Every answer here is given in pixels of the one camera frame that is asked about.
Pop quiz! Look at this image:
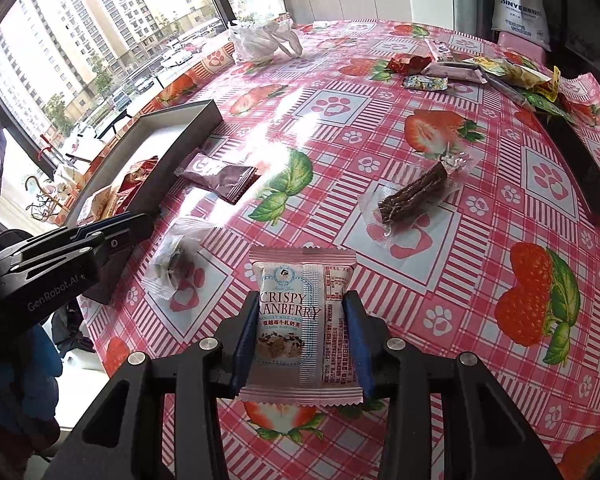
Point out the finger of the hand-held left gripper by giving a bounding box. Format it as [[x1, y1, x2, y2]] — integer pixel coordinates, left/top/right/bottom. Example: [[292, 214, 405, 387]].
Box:
[[10, 229, 153, 275], [0, 211, 156, 261]]

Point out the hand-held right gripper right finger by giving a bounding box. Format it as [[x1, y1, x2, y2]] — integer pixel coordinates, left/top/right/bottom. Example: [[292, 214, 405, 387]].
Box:
[[342, 290, 563, 480]]

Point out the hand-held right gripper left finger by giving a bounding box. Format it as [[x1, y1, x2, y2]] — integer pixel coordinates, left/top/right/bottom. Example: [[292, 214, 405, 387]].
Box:
[[55, 290, 261, 480]]

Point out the white nougat snack packet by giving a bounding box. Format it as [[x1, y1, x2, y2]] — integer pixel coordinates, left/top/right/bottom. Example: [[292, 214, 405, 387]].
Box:
[[237, 246, 365, 407]]

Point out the grey shallow tray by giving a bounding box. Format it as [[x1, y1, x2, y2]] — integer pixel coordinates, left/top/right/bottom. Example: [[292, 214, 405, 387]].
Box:
[[55, 99, 224, 306]]

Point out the person's left hand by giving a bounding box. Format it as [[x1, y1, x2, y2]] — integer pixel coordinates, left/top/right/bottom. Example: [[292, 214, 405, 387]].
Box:
[[0, 324, 63, 423]]

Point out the cream snack packet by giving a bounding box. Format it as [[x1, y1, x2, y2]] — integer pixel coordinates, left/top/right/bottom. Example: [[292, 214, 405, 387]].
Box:
[[77, 185, 126, 223]]

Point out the red orange snack packet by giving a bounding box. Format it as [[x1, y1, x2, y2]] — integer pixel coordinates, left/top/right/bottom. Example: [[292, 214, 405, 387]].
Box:
[[117, 156, 159, 196]]

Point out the clear wrapped dark snack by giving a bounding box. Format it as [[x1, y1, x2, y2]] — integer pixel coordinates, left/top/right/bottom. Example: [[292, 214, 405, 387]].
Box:
[[145, 220, 216, 301]]

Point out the brown snack packet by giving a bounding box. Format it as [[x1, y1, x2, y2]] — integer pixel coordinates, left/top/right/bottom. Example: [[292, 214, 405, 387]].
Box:
[[174, 152, 260, 205]]

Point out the brown bar in clear wrapper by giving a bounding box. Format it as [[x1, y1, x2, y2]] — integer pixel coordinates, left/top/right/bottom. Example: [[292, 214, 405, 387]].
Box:
[[360, 147, 476, 248]]

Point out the white crumpled plastic bag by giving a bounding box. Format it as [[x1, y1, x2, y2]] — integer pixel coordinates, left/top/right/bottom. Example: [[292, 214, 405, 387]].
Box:
[[228, 19, 305, 63]]

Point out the red crinkled snack wrapper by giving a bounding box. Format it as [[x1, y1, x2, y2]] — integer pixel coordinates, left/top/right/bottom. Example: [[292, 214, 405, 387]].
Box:
[[385, 54, 433, 75]]

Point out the dark red smartphone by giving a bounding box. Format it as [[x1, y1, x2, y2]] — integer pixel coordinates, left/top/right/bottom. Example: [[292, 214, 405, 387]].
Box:
[[535, 110, 600, 218]]

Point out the long pink white packet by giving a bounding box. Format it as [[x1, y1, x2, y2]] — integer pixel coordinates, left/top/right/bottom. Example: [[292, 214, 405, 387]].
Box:
[[425, 61, 486, 83]]

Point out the silver thin snack packet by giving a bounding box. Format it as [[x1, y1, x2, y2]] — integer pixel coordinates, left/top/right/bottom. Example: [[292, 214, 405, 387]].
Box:
[[480, 74, 525, 102]]

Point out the green snack packet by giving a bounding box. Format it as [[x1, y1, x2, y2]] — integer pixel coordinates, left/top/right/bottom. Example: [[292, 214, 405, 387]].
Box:
[[517, 87, 576, 121]]

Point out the small pink white packet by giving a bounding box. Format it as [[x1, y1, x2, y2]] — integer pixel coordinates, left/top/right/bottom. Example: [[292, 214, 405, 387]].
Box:
[[426, 38, 453, 63]]

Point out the yellow snack bag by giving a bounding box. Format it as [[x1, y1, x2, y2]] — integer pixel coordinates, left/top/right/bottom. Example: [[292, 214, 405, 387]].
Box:
[[462, 55, 551, 88]]

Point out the yellow strip packet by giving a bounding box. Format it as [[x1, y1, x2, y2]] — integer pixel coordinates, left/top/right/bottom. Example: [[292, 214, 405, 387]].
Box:
[[547, 66, 562, 106]]

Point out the pink chair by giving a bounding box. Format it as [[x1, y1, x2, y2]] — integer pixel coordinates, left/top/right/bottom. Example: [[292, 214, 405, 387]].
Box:
[[497, 31, 551, 63]]

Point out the large white printed sack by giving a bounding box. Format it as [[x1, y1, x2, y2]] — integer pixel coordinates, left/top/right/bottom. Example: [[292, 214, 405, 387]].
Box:
[[491, 0, 553, 51]]

